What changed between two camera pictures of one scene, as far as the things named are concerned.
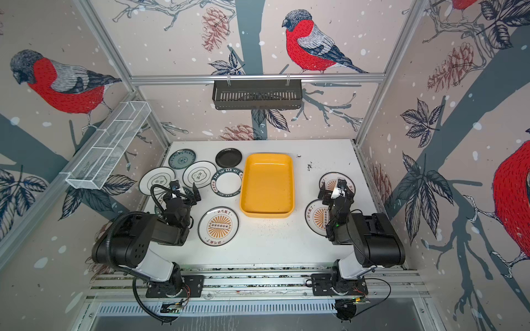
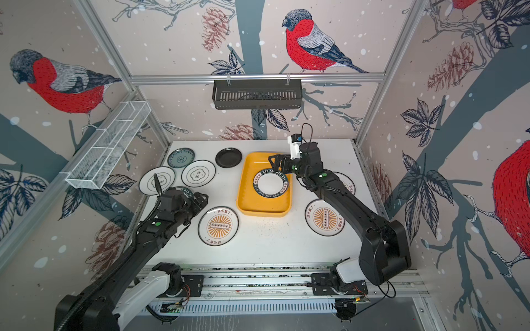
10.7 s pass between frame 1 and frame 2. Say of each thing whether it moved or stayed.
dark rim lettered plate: moved
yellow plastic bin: stayed
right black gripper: moved
